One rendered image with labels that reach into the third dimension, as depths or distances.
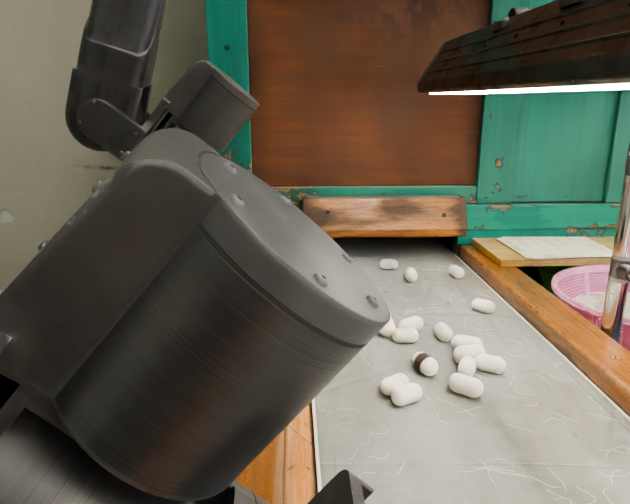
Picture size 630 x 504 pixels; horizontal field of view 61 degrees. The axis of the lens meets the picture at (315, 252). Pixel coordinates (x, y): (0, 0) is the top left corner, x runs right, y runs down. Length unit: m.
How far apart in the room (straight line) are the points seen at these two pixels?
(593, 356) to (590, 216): 0.54
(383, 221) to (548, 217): 0.33
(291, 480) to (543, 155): 0.83
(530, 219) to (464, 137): 0.21
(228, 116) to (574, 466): 0.42
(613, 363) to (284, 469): 0.37
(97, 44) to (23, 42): 1.45
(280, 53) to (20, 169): 1.19
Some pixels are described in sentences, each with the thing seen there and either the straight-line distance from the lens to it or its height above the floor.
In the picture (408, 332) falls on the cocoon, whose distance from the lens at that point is 0.68.
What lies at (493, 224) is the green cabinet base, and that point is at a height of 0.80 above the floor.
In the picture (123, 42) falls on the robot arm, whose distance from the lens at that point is 0.51.
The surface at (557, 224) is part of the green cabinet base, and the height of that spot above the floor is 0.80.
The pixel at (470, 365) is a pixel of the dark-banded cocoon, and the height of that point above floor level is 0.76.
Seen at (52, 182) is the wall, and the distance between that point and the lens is 1.96.
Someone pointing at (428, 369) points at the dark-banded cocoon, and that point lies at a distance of 0.60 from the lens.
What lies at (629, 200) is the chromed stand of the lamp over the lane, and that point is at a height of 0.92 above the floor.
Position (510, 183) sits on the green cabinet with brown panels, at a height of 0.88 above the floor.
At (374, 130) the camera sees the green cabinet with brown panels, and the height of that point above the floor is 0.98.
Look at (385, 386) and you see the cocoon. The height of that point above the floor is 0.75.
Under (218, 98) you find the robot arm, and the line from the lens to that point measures 0.51.
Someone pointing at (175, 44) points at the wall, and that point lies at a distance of 1.82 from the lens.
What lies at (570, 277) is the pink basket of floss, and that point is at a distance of 0.95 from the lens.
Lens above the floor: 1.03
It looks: 16 degrees down
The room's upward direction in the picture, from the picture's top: straight up
